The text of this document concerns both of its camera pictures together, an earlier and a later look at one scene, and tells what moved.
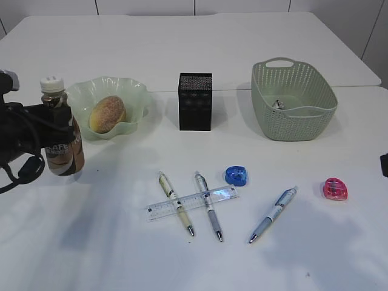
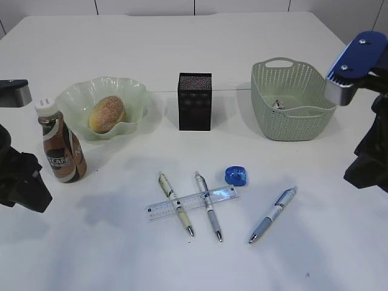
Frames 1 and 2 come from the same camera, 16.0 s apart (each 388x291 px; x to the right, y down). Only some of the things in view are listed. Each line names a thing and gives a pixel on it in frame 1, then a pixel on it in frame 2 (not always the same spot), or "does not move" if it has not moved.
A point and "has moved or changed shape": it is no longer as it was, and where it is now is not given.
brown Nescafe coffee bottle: x=67 y=160 has moved or changed shape
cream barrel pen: x=164 y=183 does not move
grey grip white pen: x=203 y=187 does not move
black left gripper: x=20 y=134 → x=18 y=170
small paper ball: x=278 y=104 does not move
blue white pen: x=276 y=211 does not move
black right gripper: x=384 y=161 → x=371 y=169
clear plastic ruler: x=167 y=208 does not move
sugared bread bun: x=106 y=113 does not move
